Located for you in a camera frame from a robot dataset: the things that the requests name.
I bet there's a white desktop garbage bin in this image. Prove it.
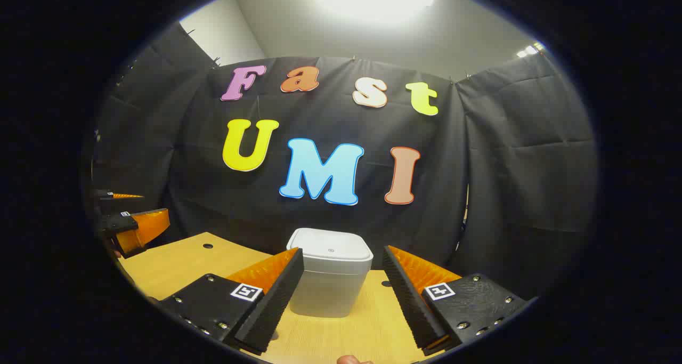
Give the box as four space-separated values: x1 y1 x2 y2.
286 228 374 318

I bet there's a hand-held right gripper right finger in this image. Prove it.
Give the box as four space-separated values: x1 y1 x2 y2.
382 245 536 356

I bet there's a wooden desktop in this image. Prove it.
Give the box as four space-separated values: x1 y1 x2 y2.
117 232 464 364

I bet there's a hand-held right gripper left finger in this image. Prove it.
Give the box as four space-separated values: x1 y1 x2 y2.
158 248 305 355

